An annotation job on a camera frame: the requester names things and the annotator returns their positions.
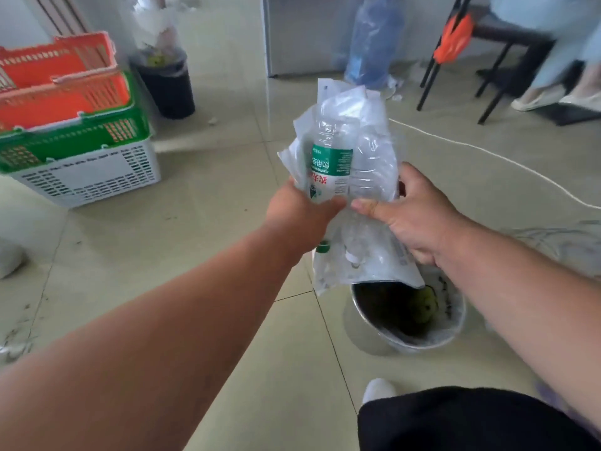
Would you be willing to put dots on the person's left hand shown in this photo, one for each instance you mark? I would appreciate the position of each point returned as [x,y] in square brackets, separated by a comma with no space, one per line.
[296,220]

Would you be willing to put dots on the person's right hand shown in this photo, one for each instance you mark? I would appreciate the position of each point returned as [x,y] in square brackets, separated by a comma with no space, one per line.
[418,216]

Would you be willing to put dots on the clear unlabelled plastic bottle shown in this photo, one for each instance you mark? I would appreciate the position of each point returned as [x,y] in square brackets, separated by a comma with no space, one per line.
[371,169]

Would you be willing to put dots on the green label plastic bottle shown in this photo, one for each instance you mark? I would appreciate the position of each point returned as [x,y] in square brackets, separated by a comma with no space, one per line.
[331,164]

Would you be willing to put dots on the pile of plastic packaging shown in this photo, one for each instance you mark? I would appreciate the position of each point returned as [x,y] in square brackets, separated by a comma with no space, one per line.
[375,267]

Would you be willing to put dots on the grey metal trash bin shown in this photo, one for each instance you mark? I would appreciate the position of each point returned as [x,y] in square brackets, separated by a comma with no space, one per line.
[366,333]

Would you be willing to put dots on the person's right forearm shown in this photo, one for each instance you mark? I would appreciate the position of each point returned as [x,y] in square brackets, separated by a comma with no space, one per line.
[526,300]

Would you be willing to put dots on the person's left forearm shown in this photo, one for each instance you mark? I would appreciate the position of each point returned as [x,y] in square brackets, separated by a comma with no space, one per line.
[141,352]

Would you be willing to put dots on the person's shoe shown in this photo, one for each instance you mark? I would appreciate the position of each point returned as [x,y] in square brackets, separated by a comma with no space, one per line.
[378,389]
[584,102]
[535,100]

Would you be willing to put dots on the person's right shoe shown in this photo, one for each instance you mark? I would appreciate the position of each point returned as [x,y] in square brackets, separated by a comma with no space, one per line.
[378,389]

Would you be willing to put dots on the person's right trouser leg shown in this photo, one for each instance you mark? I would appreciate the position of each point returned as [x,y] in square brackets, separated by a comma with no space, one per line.
[469,422]

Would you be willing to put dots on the green crumpled waste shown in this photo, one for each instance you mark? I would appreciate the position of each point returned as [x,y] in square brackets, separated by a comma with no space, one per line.
[425,305]

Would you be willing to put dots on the small white paper scrap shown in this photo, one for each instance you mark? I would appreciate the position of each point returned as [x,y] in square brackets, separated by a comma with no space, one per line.
[212,121]

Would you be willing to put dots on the clear plastic sheet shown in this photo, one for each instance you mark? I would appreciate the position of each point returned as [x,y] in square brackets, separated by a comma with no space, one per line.
[563,244]

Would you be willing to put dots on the black floor mat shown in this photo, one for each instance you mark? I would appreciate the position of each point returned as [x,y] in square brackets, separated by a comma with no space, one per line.
[563,116]

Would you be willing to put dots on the blue plastic bag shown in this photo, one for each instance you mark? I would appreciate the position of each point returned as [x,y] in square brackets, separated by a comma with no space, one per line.
[375,42]

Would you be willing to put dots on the black bin with liner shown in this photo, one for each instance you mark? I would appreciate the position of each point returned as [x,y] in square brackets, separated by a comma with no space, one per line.
[169,93]

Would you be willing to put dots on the orange hanging item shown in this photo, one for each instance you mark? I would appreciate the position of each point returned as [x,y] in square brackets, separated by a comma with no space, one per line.
[453,39]

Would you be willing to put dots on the silver metal cabinet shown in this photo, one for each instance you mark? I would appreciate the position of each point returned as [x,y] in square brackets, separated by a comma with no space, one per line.
[300,32]

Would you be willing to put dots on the black metal chair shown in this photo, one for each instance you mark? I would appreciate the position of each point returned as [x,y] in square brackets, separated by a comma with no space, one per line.
[507,32]

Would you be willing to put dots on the green plastic basket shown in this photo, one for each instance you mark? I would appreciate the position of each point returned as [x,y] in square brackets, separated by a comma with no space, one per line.
[70,140]

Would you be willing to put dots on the clear plastic bag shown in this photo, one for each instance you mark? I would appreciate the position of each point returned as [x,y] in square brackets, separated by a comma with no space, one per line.
[150,23]

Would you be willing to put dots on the orange plastic basket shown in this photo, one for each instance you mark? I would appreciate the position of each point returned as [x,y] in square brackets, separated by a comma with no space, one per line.
[56,105]
[47,56]

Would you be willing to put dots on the crumpled clear plastic scrap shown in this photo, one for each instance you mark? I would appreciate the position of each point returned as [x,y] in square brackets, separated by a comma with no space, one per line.
[16,349]

